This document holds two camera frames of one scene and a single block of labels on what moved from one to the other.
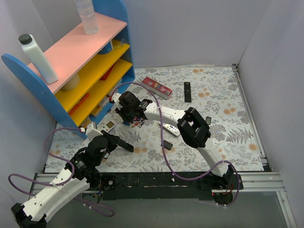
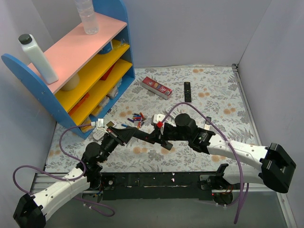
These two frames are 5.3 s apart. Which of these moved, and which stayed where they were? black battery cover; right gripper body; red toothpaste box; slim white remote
Moved: right gripper body
Stayed: slim white remote; red toothpaste box; black battery cover
